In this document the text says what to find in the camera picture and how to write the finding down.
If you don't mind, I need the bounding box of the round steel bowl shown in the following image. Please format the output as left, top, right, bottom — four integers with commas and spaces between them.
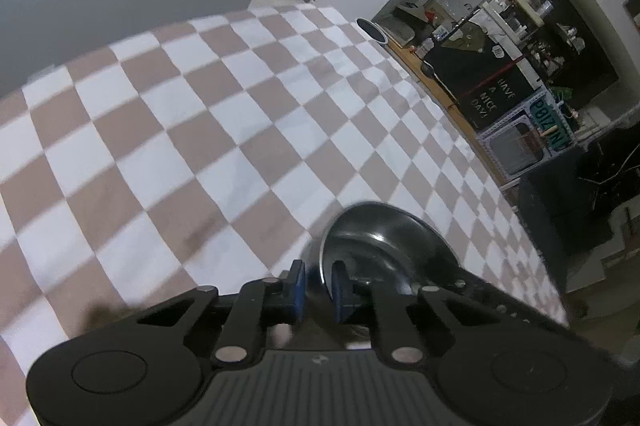
314, 201, 460, 295

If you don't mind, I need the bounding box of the checkered tablecloth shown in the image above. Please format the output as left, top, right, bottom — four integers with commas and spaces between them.
1, 4, 566, 425

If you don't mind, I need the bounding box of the dark blue cushioned bench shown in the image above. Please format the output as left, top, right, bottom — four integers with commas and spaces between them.
516, 145, 640, 292

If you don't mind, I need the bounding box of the poizon cardboard box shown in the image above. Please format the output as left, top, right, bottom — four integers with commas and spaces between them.
477, 87, 576, 181

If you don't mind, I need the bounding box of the black have a nice day sign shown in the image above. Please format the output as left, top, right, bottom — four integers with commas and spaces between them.
458, 66, 534, 131

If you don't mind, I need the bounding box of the dark grey trash bin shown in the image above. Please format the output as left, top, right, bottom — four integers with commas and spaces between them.
356, 18, 388, 45

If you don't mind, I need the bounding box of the white shelf rack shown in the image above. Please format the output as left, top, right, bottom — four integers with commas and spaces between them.
482, 0, 553, 45

